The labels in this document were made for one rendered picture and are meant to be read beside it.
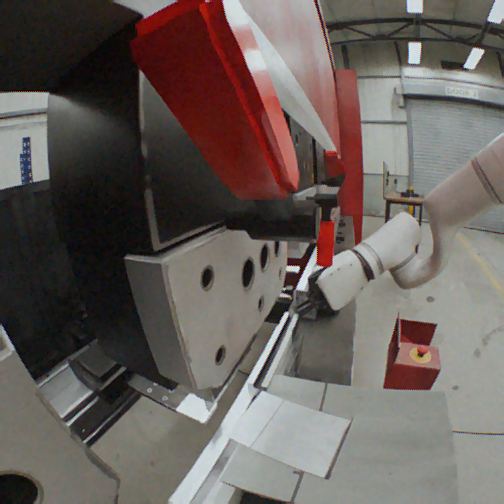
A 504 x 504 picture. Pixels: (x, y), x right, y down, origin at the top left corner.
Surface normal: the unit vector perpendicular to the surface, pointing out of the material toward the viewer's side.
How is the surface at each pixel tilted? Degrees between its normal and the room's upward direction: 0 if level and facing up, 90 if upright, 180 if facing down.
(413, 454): 0
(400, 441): 0
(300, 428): 0
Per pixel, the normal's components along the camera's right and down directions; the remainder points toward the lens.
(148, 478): -0.06, -0.95
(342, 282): 0.08, 0.31
